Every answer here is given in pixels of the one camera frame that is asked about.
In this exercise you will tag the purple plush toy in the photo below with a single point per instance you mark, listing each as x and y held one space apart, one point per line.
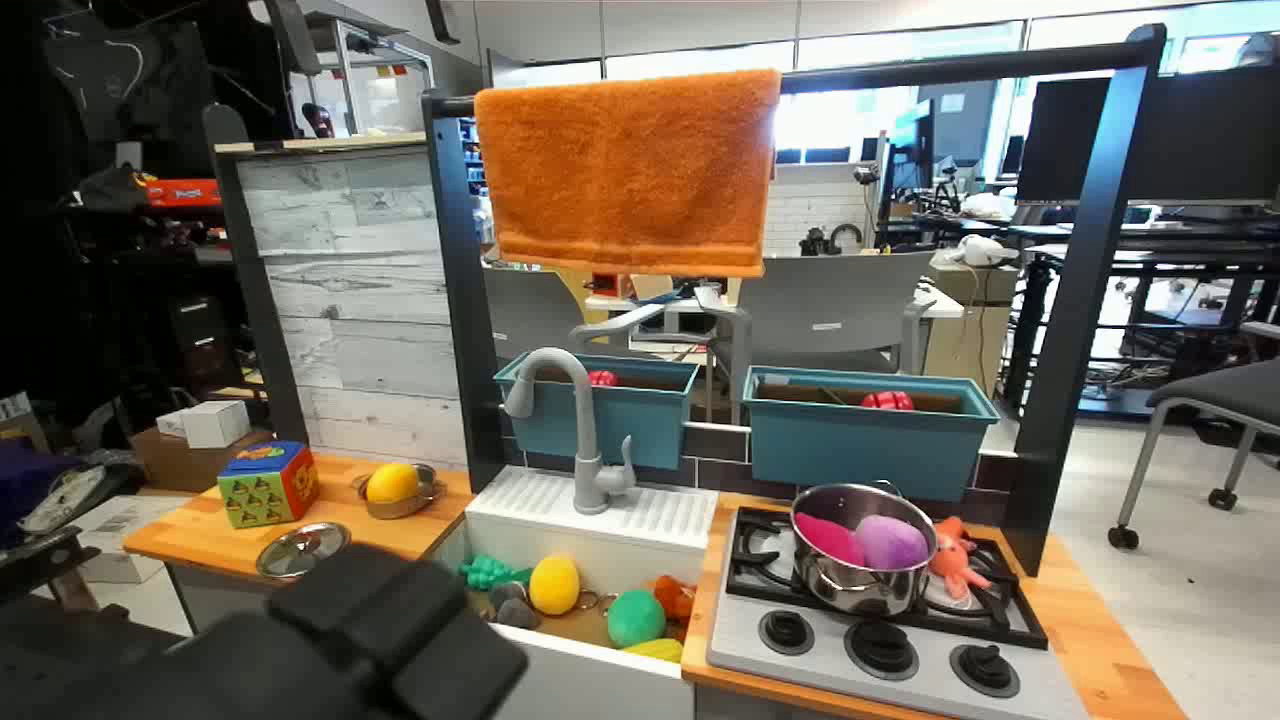
888 541

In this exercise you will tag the grey toy faucet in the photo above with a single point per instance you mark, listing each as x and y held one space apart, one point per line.
594 476

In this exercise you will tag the teal planter box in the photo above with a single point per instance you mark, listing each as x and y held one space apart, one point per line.
636 407
808 430

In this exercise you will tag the right teal planter box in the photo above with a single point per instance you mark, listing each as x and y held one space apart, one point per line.
808 430

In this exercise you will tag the green toy in sink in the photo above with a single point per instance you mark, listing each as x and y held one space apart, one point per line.
480 574

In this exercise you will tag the white toy sink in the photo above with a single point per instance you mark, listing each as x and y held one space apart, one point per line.
574 675

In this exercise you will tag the red toy in planter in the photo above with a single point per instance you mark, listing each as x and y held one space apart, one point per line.
888 402

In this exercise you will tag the yellow toy banana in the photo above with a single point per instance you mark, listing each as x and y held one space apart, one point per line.
657 651

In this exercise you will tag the grey toy stove top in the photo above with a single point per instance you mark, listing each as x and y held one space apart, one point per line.
981 657

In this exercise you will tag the orange towel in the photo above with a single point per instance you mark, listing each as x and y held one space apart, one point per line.
663 179

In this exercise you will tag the grey office chair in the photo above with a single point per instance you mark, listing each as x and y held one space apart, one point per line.
1240 392

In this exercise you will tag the colourful toy cube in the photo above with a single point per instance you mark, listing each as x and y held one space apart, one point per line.
271 486

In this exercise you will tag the steel cooking pot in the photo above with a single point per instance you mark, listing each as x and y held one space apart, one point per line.
830 556

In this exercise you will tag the orange plush toy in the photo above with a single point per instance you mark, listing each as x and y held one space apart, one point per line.
672 598

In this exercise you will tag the left teal planter box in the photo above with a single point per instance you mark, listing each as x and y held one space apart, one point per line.
636 407

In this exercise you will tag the whitewashed wooden board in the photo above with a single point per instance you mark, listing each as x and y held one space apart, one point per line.
342 269

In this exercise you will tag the silver pot lid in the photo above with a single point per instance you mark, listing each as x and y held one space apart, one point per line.
300 551

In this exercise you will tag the green plush ball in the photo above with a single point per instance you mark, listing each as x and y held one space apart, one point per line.
632 617

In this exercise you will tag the black metal hanging frame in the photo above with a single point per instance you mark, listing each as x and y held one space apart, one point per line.
1049 415

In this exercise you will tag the yellow lemon in bowl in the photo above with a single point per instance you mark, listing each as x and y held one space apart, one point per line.
396 491

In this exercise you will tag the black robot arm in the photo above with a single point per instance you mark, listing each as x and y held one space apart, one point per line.
356 637

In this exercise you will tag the black computer monitor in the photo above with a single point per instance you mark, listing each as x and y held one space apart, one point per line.
1205 138

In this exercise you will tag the yellow plush ball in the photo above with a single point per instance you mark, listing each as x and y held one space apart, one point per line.
552 584

